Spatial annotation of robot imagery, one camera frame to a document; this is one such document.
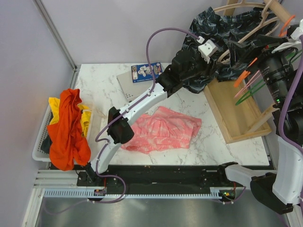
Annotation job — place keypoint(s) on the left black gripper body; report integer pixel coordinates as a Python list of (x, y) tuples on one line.
[(201, 66)]

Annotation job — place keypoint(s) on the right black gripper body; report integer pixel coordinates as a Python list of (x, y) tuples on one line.
[(266, 48)]

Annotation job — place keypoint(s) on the beige plastic hanger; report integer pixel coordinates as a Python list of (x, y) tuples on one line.
[(264, 16)]

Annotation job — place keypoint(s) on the pink patterned shorts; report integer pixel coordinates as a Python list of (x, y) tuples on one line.
[(163, 130)]

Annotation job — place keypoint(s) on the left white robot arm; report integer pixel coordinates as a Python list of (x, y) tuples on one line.
[(118, 131)]

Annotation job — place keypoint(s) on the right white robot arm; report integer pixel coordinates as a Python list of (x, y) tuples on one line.
[(282, 190)]

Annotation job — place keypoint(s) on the dark leaf-print shorts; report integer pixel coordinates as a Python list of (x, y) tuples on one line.
[(222, 30)]

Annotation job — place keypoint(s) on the orange plastic hanger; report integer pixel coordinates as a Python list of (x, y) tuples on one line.
[(245, 73)]

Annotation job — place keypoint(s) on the beige hanger under dark shorts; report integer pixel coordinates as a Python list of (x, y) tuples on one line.
[(236, 8)]

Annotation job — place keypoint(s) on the green plastic hanger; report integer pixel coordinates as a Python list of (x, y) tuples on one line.
[(251, 93)]

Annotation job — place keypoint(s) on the wooden hanger rack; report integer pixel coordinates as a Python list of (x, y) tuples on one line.
[(244, 121)]

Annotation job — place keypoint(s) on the blue booklet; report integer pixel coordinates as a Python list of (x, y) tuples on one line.
[(143, 72)]

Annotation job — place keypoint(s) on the grey book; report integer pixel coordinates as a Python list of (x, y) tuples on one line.
[(132, 90)]

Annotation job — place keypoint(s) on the yellow garment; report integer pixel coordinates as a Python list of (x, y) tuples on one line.
[(54, 104)]

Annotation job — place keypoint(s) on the orange garment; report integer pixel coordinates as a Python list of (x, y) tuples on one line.
[(68, 145)]

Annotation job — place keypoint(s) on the white laundry basket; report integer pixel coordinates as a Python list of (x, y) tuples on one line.
[(38, 154)]

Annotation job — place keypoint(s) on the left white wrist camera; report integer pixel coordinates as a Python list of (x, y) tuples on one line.
[(206, 48)]

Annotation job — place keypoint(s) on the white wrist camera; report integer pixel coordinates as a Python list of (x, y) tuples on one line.
[(206, 48), (294, 40)]

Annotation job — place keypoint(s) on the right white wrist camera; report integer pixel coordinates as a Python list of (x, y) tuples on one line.
[(294, 40)]

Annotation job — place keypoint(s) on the pink wire hanger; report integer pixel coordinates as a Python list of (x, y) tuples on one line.
[(248, 86)]

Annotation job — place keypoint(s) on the white slotted cable duct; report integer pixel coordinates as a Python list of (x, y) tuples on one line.
[(95, 194)]

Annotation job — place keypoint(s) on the aluminium frame post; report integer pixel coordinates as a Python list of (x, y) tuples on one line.
[(55, 33)]

